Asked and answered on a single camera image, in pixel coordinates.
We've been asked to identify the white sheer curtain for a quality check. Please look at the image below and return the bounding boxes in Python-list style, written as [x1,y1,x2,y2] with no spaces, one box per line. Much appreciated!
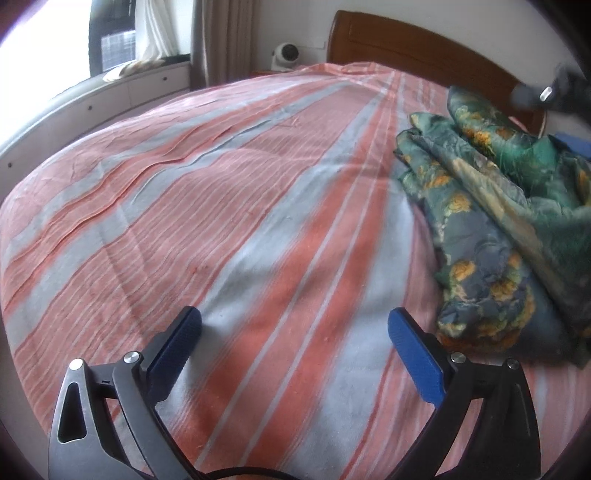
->
[134,0,195,63]

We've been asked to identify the white window cabinet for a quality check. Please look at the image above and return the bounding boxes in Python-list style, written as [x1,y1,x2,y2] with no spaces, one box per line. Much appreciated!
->
[0,62,192,181]

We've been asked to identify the beige curtain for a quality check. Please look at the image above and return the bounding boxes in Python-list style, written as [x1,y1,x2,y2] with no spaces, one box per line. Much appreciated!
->
[190,0,262,90]

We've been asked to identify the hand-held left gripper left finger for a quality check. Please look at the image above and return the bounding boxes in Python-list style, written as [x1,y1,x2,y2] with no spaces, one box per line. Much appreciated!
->
[47,305,204,480]

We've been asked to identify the wooden headboard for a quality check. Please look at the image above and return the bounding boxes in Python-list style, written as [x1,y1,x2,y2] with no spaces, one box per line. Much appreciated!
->
[327,10,550,134]

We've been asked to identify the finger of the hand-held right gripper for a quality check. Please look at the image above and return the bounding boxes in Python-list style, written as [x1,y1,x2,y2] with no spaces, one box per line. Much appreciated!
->
[554,133,591,160]
[510,62,591,114]

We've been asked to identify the bed with pink striped cover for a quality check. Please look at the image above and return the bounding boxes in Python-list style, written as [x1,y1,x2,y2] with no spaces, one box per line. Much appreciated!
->
[0,62,591,480]

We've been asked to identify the white round fan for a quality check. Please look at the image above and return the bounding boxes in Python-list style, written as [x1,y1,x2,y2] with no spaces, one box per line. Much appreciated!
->
[271,42,301,72]

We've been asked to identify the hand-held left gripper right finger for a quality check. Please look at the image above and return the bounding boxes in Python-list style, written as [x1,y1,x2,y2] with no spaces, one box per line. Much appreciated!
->
[387,308,542,480]

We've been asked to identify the green patterned padded jacket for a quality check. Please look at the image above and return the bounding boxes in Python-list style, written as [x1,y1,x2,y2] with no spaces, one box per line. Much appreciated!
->
[392,85,591,370]

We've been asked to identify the patterned window seat cushion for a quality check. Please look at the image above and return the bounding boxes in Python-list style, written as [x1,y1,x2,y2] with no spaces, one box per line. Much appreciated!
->
[102,59,162,83]

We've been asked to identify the window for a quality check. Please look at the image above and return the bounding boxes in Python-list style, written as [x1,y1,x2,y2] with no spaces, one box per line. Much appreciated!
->
[18,0,139,97]

